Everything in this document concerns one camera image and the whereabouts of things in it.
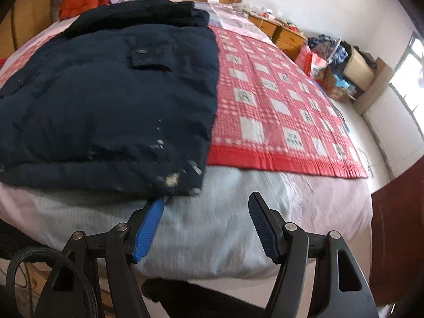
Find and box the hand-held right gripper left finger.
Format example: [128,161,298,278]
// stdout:
[33,196,166,318]

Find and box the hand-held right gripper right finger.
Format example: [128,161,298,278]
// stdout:
[248,191,380,318]

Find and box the navy padded jacket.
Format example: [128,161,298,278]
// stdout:
[0,0,221,202]

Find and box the pile of patterned clothes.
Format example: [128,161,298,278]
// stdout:
[308,34,348,65]

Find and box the purple patchwork bed quilt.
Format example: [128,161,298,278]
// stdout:
[0,0,373,280]

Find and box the red checkered mat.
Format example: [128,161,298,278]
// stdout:
[205,26,369,179]

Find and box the dark brown door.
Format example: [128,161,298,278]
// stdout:
[368,162,424,298]

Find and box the cardboard box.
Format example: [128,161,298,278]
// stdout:
[323,69,360,104]

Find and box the red plastic bag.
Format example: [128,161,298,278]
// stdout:
[295,45,329,81]

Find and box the flat cardboard sheet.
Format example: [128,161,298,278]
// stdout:
[354,58,397,114]

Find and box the beige storage bin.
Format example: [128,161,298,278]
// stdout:
[341,41,377,91]

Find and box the wooden drawer cabinet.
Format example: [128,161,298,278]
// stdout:
[248,13,308,58]

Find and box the window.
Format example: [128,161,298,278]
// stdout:
[387,31,424,120]

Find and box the clutter of small household things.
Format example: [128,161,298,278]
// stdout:
[232,3,299,27]

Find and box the wooden wardrobe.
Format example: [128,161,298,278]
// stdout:
[0,0,63,51]

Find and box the black braided cable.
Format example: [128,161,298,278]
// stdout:
[7,247,100,318]

